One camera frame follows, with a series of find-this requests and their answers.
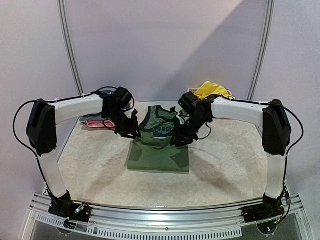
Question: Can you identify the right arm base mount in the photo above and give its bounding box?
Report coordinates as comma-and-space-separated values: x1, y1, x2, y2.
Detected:
241, 188, 291, 235

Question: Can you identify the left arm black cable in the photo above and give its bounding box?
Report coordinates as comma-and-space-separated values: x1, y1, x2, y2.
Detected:
12, 86, 121, 158

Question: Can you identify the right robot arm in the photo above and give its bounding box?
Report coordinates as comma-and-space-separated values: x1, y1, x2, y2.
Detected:
170, 92, 292, 218

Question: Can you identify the folded pink garment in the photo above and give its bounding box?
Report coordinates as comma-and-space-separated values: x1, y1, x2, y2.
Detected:
81, 120, 116, 129

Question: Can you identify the green tank top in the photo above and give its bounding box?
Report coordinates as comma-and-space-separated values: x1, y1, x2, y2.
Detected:
126, 105, 190, 175

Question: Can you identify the right aluminium frame post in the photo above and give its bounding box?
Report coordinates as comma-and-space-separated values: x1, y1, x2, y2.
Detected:
247, 0, 275, 101

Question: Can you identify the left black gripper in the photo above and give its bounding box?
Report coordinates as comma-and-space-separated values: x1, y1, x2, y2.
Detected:
105, 108, 142, 139

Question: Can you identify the yellow garment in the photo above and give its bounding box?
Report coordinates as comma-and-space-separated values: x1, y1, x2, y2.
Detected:
194, 81, 231, 100

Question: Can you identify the aluminium frame post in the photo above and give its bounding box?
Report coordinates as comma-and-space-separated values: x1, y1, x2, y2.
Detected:
247, 0, 275, 101
57, 0, 84, 95

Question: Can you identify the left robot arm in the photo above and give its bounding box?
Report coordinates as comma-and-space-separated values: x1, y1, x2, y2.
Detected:
26, 87, 141, 217

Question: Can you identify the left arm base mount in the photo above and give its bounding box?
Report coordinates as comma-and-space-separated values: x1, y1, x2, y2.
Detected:
48, 190, 92, 229

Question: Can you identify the aluminium front rail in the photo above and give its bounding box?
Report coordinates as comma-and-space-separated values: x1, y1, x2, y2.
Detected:
22, 193, 312, 240

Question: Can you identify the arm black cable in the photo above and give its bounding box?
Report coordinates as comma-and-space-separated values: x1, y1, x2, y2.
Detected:
12, 86, 121, 158
197, 98, 305, 151

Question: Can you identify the left aluminium frame post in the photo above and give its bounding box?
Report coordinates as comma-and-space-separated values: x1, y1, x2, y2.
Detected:
57, 0, 84, 95

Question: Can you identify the folded navy graphic shirt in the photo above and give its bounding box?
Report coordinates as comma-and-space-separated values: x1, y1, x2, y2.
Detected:
94, 87, 135, 111

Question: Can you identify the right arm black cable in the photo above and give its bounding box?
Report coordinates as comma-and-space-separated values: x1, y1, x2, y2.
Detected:
197, 98, 305, 151

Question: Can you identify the pink plastic basket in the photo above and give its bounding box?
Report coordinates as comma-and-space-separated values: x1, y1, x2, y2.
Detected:
187, 87, 235, 98

